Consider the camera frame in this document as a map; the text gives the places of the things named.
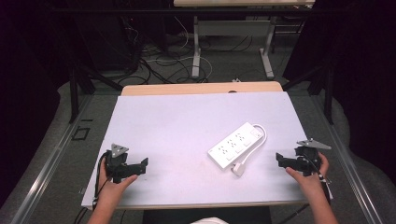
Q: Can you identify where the person's dark lap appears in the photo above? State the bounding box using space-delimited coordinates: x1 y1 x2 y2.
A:
142 206 273 224

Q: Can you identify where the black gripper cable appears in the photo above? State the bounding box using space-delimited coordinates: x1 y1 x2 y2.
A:
92 151 110 210
306 153 333 203

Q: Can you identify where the white table mat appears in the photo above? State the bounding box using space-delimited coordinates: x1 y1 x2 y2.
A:
81 91 312 210

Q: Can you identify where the white floor cable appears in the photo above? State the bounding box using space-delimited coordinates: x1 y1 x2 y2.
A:
145 15 214 84

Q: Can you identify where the white power strip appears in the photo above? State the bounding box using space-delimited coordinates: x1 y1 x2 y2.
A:
206 121 264 171

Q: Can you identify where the person's white clothing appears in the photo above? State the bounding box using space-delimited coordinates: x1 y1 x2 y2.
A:
190 217 231 224

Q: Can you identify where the white power strip cable with plug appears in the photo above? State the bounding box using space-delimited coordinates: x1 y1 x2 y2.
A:
231 123 268 178

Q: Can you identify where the person's right hand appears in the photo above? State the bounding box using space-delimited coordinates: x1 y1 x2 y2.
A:
285 152 331 195

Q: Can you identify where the aluminium floor rail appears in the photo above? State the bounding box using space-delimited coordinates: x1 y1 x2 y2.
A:
10 94 94 224
311 94 386 224

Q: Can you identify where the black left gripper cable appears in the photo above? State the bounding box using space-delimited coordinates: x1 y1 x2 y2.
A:
92 151 110 210

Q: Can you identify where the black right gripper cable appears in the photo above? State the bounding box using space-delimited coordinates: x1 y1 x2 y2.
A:
306 153 333 203

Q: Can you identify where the white desk with metal legs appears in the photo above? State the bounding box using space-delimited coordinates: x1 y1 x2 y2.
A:
173 0 316 80

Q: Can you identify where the person's left hand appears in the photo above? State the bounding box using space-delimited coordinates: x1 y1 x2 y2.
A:
97 158 139 204

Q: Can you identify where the tangle of black floor cables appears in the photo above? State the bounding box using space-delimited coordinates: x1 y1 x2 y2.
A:
118 17 208 87

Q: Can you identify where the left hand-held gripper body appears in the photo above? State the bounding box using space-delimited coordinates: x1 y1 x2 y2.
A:
104 143 145 184

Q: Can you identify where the black metal stand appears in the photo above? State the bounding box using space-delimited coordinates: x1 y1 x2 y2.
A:
68 60 124 125
282 60 336 126

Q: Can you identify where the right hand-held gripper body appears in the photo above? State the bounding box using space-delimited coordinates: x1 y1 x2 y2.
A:
292 138 332 177

